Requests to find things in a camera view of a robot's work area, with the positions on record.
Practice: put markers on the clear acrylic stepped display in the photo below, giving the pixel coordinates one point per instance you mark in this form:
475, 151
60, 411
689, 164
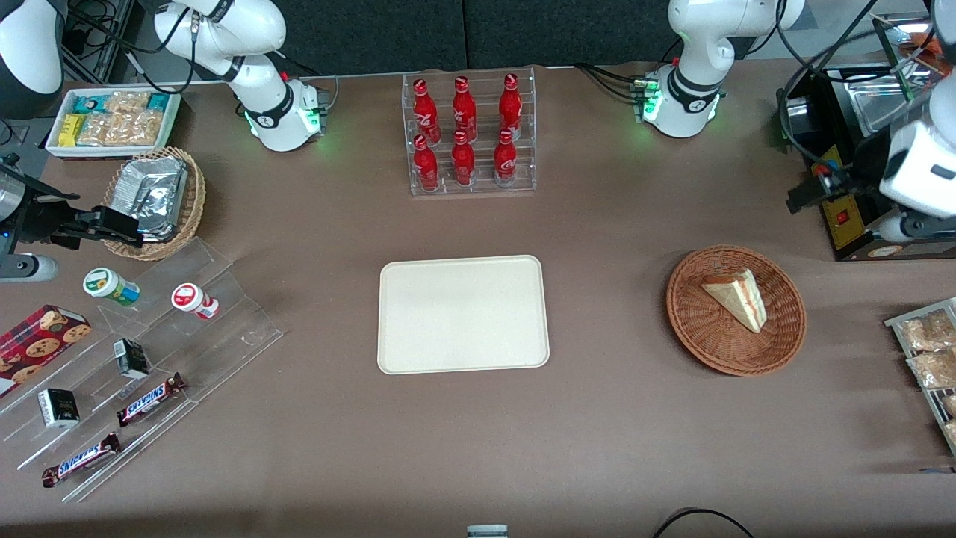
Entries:
224, 329

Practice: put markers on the clear bag of crackers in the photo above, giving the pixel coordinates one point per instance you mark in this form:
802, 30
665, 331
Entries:
127, 101
94, 129
136, 128

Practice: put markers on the cream plastic tray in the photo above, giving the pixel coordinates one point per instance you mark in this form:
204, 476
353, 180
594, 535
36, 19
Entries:
463, 314

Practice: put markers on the yellow snack packet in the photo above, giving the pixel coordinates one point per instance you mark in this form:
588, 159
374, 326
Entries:
69, 130

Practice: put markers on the clear bag of brown snacks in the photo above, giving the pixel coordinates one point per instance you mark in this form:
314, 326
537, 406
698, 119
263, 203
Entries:
926, 332
950, 406
951, 432
933, 370

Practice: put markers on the red cookie box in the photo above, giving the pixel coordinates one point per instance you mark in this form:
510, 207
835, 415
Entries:
37, 347

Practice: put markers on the orange fried food skewer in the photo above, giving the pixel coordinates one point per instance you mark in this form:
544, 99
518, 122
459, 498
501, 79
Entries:
917, 41

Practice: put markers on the brown round wicker basket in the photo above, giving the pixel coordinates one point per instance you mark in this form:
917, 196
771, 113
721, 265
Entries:
702, 329

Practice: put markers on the clear acrylic bottle rack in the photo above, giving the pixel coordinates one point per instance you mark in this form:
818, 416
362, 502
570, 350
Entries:
482, 82

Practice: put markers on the light tan wicker basket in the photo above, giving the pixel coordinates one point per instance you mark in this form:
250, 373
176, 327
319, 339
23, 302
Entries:
193, 202

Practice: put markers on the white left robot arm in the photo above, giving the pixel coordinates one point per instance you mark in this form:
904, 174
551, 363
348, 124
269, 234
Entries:
687, 90

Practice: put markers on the small black carton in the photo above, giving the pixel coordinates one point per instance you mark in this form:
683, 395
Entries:
131, 359
58, 408

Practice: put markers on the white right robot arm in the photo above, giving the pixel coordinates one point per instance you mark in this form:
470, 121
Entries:
261, 97

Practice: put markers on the white snack tray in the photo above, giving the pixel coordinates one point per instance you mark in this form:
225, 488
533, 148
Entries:
54, 142

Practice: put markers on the red cola bottle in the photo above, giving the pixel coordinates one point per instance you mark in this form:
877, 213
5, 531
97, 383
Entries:
426, 166
464, 110
425, 112
505, 160
463, 163
510, 106

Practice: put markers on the black food warmer cabinet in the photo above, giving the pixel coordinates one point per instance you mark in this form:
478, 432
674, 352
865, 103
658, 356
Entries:
848, 228

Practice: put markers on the teal snack packet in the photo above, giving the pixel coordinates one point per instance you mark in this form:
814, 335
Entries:
158, 101
87, 104

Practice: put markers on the silver foil packet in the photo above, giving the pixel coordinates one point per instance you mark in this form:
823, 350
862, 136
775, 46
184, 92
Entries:
153, 190
158, 230

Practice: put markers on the red lid white cup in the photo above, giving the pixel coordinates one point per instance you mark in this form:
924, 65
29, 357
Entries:
193, 300

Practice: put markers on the Snickers bar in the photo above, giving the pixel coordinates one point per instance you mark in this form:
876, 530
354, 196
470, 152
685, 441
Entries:
81, 459
149, 400

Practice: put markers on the steel warmer pan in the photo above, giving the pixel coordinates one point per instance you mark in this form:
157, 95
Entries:
885, 104

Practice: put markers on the green lid white cup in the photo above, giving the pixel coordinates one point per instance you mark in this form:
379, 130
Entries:
110, 286

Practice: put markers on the small grey box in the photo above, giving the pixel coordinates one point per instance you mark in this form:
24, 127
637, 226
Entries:
487, 532

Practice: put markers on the triangular sandwich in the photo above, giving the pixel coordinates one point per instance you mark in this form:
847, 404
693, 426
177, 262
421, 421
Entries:
738, 297

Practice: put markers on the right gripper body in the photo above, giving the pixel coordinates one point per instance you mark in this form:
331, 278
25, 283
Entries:
39, 222

